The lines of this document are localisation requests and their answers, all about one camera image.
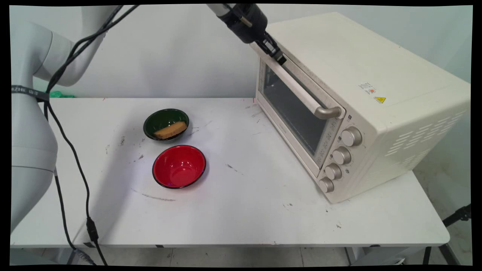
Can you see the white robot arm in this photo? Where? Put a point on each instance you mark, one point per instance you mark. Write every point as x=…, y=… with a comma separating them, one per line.
x=34, y=113

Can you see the brown bread slice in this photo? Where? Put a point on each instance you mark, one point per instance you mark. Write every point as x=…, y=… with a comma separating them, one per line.
x=171, y=130

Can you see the cream toaster oven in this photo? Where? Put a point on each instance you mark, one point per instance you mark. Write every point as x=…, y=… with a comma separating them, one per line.
x=395, y=94

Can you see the large silver oven knob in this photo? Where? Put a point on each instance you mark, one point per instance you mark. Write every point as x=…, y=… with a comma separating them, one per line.
x=352, y=137

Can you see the white label sticker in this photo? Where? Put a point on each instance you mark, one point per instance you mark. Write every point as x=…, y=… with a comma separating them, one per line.
x=368, y=89

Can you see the green bowl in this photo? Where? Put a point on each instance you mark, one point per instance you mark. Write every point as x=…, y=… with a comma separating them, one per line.
x=156, y=120

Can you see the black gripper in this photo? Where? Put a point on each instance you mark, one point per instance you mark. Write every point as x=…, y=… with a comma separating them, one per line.
x=246, y=22

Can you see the red bowl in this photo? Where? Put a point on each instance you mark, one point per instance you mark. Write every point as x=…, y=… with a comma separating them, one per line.
x=179, y=165

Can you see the black table leg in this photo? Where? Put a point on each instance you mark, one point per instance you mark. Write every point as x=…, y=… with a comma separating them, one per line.
x=426, y=256
x=70, y=256
x=449, y=254

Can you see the yellow warning sticker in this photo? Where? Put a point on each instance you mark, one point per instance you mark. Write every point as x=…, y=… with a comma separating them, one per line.
x=380, y=99

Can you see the black tripod leg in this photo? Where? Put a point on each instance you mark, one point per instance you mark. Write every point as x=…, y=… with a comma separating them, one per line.
x=457, y=215

